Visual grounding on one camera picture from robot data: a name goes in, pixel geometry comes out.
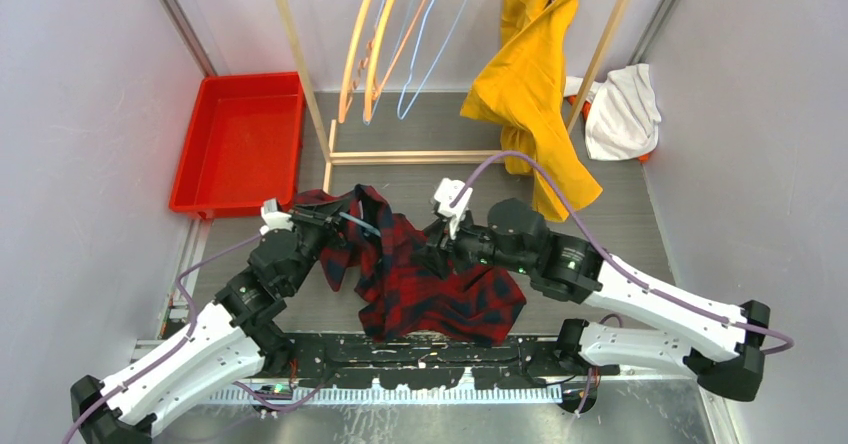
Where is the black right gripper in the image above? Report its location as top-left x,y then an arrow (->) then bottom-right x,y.
408,204 -> 533,281

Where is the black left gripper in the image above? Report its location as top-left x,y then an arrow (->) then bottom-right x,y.
284,193 -> 363,294

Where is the red plaid garment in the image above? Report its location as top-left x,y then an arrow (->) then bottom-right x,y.
320,184 -> 527,346

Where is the wooden clothes rack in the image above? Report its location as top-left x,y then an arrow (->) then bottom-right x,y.
274,0 -> 631,192

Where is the yellow pleated skirt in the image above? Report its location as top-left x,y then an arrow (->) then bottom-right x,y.
460,0 -> 602,222

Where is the teal plastic hanger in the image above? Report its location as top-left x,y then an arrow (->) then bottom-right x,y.
339,212 -> 382,237

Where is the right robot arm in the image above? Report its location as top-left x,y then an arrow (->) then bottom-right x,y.
413,199 -> 770,402

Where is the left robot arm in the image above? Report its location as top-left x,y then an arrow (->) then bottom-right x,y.
63,200 -> 346,443

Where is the orange notched hanger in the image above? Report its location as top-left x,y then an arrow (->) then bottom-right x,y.
351,0 -> 441,98

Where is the orange plastic hanger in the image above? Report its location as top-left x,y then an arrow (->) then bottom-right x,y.
336,0 -> 408,123

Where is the red plastic bin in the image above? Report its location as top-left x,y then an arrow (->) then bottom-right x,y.
168,72 -> 305,220

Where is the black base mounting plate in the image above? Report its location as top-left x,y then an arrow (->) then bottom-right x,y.
256,333 -> 588,390

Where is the orange object under cloth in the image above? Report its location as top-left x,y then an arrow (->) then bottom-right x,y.
564,95 -> 652,164

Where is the white cloth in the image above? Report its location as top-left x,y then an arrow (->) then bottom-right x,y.
584,63 -> 662,161

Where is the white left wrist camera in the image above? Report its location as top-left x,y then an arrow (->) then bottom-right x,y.
259,198 -> 294,236

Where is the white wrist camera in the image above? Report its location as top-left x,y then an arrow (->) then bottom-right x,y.
259,198 -> 294,236
431,178 -> 473,239

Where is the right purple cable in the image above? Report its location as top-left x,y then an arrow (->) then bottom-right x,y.
449,150 -> 795,418

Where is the purple cable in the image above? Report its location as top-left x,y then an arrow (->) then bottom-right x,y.
60,232 -> 333,444
449,150 -> 795,418

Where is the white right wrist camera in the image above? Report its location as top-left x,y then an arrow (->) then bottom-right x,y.
431,178 -> 473,239

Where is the aluminium rail frame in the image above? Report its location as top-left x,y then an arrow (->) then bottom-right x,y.
123,228 -> 727,406

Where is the light blue wire hanger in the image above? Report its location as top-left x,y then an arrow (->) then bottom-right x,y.
361,0 -> 478,127

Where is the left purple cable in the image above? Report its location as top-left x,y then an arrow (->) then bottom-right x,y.
60,232 -> 333,444

